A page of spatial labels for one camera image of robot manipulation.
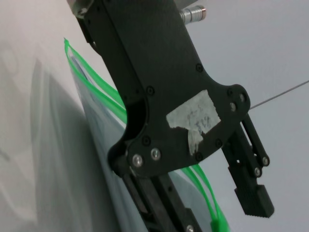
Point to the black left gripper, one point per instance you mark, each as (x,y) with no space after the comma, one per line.
(157,60)

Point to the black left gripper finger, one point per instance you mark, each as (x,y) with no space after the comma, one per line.
(253,195)
(164,205)

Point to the clear document bag green zipper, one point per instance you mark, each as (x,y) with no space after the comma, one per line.
(101,135)

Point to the silver metal knob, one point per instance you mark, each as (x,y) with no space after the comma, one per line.
(193,14)

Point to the white tape label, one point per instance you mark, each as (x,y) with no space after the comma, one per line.
(193,113)

